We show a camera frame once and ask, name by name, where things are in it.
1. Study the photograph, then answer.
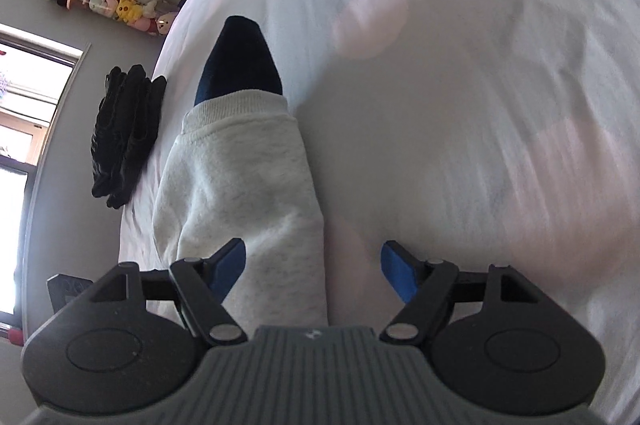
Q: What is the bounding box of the navy cloth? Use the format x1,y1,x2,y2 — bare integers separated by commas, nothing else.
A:
194,16,286,106

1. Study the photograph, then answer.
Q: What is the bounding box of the light grey sweatshirt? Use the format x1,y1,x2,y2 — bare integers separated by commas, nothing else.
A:
152,89,331,331

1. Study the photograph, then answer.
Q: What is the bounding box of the black cloth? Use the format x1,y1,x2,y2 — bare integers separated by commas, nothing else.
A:
91,65,168,210

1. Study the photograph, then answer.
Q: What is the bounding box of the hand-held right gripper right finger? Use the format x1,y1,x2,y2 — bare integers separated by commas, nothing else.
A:
379,241,538,347

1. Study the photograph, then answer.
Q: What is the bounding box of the bed with white sheet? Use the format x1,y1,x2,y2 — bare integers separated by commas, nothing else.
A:
117,0,640,425

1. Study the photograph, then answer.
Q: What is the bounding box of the black box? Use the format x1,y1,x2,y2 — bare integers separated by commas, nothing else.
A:
47,273,94,307

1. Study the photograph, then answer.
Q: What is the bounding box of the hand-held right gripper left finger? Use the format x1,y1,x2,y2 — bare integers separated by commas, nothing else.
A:
92,237,248,347

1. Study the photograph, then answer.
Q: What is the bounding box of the window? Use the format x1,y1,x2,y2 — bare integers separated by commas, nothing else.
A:
0,22,94,346

